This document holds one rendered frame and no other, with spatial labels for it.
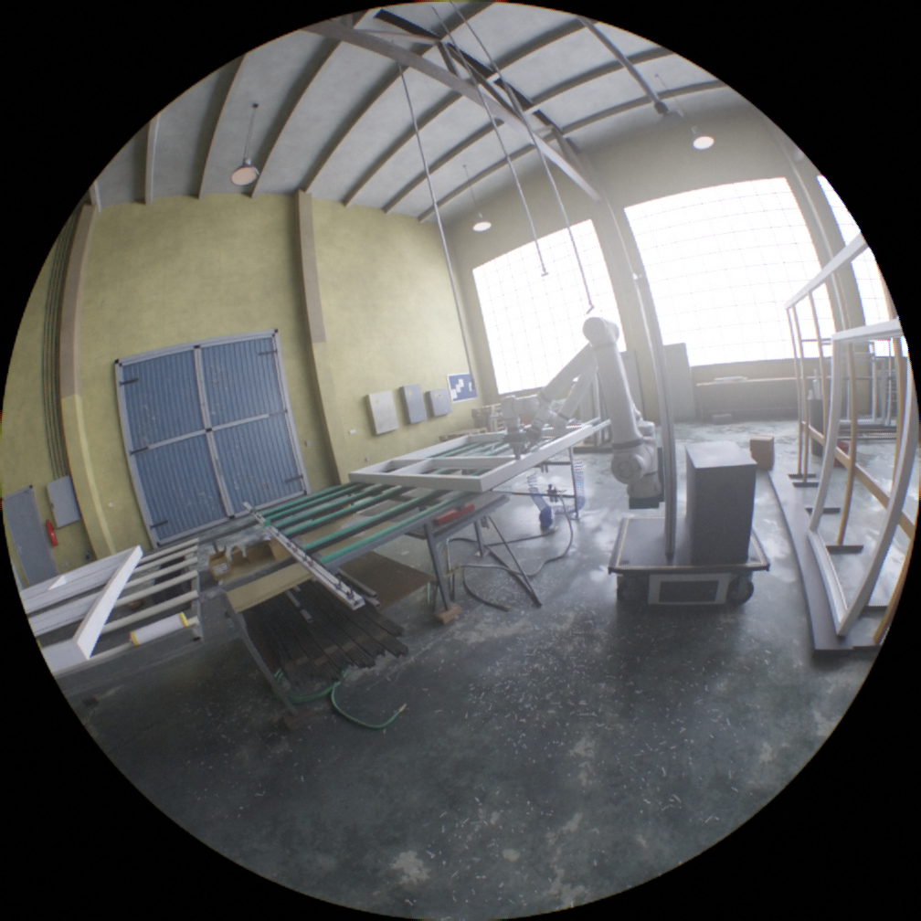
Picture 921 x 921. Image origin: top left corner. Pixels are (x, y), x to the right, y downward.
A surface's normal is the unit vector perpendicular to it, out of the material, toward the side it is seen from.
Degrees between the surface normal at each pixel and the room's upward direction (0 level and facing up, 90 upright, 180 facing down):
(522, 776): 0
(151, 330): 90
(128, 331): 90
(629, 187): 90
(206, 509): 90
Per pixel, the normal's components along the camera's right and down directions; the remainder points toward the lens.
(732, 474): -0.54, 0.25
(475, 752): -0.19, -0.97
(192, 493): 0.70, -0.01
